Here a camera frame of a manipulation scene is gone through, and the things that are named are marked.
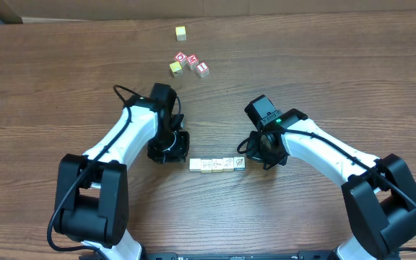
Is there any wooden block star drawing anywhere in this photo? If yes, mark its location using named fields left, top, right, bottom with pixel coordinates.
left=189, top=158, right=202, bottom=172

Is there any wooden block blue side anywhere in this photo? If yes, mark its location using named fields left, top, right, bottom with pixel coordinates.
left=234, top=157, right=246, bottom=171

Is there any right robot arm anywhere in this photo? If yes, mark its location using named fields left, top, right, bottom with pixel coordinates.
left=237, top=95, right=416, bottom=259

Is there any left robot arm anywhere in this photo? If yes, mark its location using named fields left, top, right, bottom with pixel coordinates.
left=46, top=83, right=189, bottom=260

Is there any yellow wooden block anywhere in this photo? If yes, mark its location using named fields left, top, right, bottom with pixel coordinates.
left=169, top=61, right=183, bottom=77

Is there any red block letter I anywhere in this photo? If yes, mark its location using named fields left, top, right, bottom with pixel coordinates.
left=196, top=62, right=209, bottom=78

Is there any red block letter M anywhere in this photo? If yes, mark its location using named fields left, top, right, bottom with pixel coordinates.
left=186, top=54, right=199, bottom=70

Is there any red block letter C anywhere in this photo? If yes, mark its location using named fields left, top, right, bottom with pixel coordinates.
left=174, top=52, right=187, bottom=67

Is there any yellow block far top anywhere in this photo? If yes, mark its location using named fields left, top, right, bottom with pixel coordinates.
left=175, top=26, right=187, bottom=41

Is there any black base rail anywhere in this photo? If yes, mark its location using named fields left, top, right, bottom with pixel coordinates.
left=142, top=250, right=336, bottom=260

